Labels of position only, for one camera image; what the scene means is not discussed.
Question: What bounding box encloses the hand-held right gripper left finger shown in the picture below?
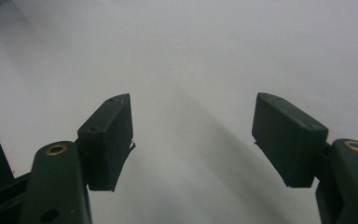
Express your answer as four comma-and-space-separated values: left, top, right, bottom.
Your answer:
76, 92, 137, 192

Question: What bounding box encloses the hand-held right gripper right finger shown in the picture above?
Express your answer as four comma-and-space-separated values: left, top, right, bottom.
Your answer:
251, 91, 329, 189

